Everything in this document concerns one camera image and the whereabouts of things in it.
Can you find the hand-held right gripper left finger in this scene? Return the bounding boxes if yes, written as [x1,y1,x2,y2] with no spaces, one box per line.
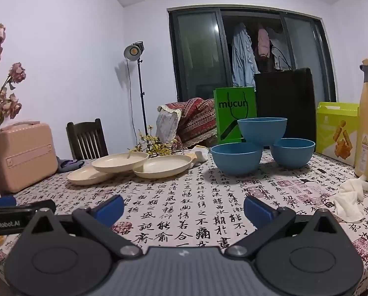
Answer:
[23,195,143,259]

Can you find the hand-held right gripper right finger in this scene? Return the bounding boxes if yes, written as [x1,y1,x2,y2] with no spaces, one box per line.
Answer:
[225,195,345,259]

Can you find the cream plate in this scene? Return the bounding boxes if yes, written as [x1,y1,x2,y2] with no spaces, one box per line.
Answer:
[91,152,149,173]
[67,165,116,186]
[133,155,193,179]

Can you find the blue bowl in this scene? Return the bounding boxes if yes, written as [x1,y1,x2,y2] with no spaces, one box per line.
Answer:
[211,143,263,176]
[270,138,316,169]
[237,117,288,147]

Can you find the pink small suitcase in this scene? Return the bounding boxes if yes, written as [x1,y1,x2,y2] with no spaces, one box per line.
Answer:
[0,121,59,193]

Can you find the purple grey cloth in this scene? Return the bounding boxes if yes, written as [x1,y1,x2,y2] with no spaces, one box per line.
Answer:
[57,157,85,174]

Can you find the dark wooden chair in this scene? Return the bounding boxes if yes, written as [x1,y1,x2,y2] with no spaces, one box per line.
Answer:
[66,118,109,160]

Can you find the calligraphy print tablecloth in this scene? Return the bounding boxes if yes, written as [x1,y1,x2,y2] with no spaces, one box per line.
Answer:
[0,148,368,296]

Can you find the yellow flower branch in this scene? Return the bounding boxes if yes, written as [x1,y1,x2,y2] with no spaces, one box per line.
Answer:
[127,125,178,158]

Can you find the crumpled white cloth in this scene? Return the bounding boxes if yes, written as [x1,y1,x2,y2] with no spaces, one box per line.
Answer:
[333,174,368,223]

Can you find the green paper bag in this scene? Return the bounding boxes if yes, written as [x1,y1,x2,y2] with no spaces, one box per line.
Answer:
[213,87,258,144]

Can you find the red patterned blanket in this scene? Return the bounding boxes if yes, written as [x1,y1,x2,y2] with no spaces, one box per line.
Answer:
[156,97,218,148]

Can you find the yellow-green snack box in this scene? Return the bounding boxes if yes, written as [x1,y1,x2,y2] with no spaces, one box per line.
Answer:
[316,102,360,167]

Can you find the black paper bag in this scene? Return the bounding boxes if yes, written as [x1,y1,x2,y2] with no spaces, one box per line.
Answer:
[254,45,317,153]

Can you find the hanging light blue shirt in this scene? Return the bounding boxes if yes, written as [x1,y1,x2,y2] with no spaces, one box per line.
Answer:
[232,22,259,87]

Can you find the studio light on stand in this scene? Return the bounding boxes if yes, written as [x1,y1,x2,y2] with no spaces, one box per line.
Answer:
[123,41,150,144]

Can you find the hanging pink jacket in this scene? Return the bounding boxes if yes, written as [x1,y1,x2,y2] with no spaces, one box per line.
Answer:
[257,28,271,59]

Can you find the dark sliding glass door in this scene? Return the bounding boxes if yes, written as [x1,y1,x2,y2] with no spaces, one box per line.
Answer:
[167,5,339,104]

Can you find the black lamp cable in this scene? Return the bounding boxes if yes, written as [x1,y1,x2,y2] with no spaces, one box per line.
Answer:
[126,59,135,130]

